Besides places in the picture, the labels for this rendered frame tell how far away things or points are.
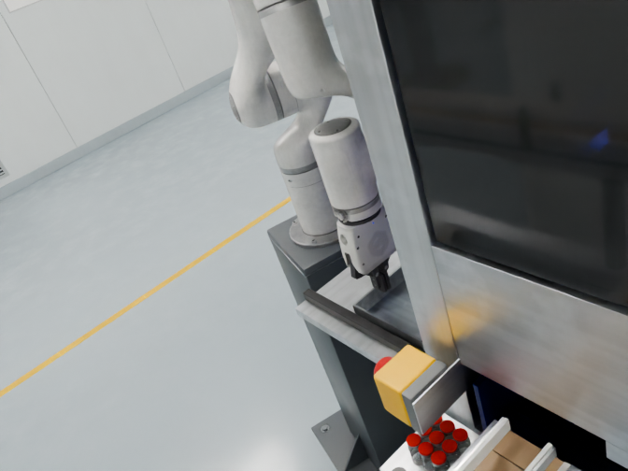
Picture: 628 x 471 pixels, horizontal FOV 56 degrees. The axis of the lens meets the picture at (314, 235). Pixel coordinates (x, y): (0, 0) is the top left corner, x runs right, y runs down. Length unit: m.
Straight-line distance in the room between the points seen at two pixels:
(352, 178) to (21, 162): 5.10
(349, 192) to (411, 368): 0.30
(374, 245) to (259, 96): 0.42
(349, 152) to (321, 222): 0.50
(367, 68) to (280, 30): 0.31
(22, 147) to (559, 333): 5.49
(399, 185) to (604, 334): 0.25
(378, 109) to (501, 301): 0.24
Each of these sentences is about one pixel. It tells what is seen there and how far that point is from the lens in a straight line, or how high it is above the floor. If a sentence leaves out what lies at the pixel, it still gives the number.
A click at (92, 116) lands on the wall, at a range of 5.99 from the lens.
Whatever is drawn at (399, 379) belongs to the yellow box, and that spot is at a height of 1.03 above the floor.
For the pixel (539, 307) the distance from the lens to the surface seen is 0.63.
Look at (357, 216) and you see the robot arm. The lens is 0.96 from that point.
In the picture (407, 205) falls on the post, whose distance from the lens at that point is 0.67.
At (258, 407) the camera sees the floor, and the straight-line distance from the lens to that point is 2.32.
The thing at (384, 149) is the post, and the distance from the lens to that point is 0.65.
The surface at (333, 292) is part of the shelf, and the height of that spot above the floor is 0.88.
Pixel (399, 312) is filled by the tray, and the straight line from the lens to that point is 1.11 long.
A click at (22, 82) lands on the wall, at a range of 5.82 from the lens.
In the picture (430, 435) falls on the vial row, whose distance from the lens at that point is 0.86.
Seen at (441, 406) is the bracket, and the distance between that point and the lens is 0.82.
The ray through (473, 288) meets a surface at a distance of 0.68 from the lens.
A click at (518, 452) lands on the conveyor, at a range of 0.83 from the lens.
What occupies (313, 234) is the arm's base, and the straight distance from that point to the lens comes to 1.42.
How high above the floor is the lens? 1.61
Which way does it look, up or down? 31 degrees down
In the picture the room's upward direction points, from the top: 20 degrees counter-clockwise
